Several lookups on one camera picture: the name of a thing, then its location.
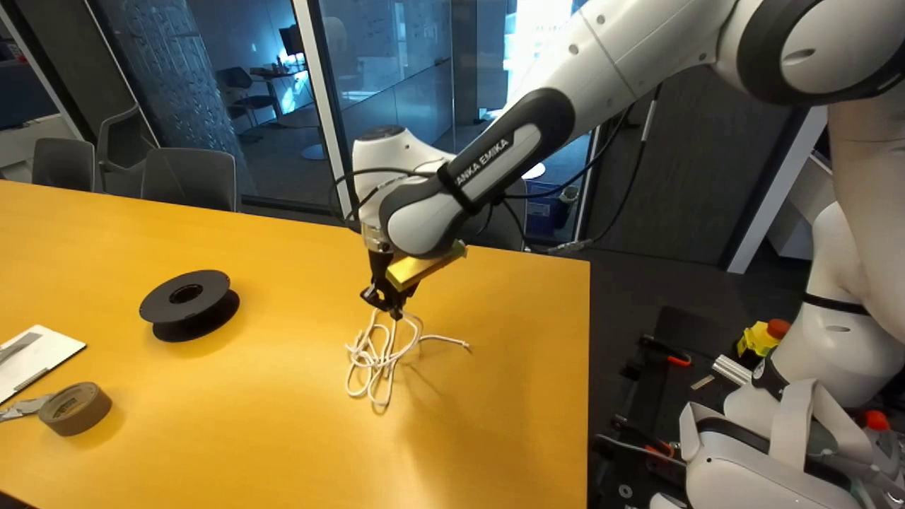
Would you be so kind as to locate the grey chair far left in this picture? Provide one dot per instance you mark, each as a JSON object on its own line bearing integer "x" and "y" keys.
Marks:
{"x": 64, "y": 162}

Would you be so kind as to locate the grey chair middle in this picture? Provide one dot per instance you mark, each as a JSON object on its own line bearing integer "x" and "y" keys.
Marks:
{"x": 192, "y": 177}

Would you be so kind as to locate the black filament spool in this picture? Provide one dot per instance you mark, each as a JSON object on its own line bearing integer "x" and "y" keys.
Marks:
{"x": 192, "y": 304}

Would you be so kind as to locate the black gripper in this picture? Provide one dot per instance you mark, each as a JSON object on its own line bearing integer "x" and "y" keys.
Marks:
{"x": 381, "y": 293}

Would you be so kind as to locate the yellow wrist camera box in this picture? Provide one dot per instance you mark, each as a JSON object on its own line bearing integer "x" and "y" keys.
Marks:
{"x": 408, "y": 270}

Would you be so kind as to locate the grey chair near gripper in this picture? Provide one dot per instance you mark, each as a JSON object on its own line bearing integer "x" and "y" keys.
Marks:
{"x": 497, "y": 225}

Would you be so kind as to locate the black clamp with red handle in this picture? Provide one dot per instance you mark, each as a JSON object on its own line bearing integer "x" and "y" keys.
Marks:
{"x": 651, "y": 380}

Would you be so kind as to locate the white paper sheet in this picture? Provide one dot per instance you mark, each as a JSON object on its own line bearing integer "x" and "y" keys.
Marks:
{"x": 33, "y": 353}

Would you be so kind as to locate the grey tape roll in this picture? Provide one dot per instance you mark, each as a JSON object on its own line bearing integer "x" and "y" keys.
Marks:
{"x": 67, "y": 410}

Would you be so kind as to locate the white VR headset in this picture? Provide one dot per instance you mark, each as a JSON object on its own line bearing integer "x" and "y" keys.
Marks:
{"x": 801, "y": 451}

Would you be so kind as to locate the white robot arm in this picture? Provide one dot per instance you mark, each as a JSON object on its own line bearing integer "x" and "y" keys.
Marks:
{"x": 843, "y": 58}

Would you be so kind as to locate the yellow red emergency button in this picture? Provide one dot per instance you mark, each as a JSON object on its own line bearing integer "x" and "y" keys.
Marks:
{"x": 761, "y": 336}

